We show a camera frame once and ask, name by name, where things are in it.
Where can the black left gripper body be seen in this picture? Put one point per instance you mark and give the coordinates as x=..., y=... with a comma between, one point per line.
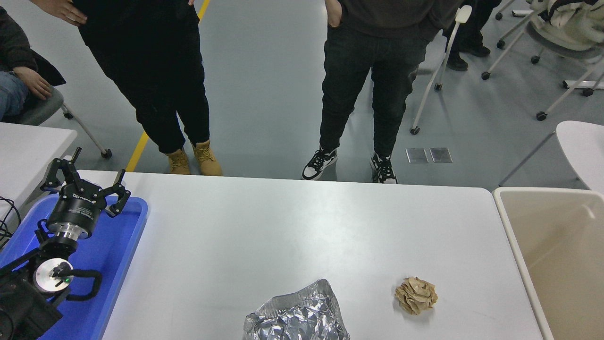
x=75, y=208

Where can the silver foil tray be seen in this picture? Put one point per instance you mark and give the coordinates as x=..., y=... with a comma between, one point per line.
x=297, y=316

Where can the tan paper ball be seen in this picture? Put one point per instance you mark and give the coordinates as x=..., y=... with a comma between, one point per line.
x=415, y=296

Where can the seated person's hand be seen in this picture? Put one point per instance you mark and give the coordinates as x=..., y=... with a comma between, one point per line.
x=35, y=82

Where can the person's right hand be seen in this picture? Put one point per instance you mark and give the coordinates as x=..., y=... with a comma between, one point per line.
x=63, y=10
x=334, y=13

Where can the white rectangular side table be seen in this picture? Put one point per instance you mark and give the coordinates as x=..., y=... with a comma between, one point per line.
x=28, y=151

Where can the blue plastic tray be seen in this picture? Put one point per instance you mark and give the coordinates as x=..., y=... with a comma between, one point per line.
x=118, y=245

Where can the seated person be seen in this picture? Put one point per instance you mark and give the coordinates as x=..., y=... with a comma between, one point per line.
x=14, y=47

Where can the metal floor socket plate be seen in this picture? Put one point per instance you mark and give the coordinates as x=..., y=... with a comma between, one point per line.
x=416, y=155
x=440, y=155

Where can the large pale plastic bin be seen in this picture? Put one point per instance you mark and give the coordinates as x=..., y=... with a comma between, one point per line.
x=557, y=283

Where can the cream jacket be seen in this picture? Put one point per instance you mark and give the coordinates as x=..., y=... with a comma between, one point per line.
x=571, y=26

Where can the grey seat white frame chair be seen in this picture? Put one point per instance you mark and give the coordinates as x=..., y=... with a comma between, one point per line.
x=463, y=14

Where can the white frame rolling chair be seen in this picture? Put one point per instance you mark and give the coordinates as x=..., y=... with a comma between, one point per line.
x=566, y=52
x=516, y=28

